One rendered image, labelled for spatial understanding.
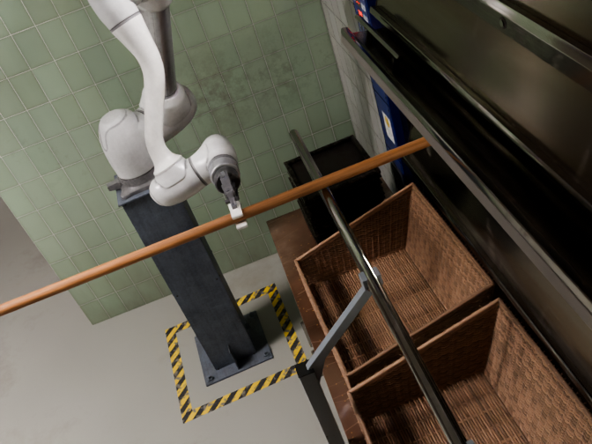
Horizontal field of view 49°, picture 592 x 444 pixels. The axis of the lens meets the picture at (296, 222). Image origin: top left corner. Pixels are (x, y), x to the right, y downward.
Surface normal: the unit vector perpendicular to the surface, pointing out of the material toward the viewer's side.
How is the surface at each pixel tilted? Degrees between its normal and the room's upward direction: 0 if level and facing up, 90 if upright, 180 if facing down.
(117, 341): 0
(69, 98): 90
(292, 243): 0
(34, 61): 90
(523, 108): 70
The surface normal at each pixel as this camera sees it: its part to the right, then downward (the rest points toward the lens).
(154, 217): 0.29, 0.54
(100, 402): -0.27, -0.74
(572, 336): -0.97, 0.09
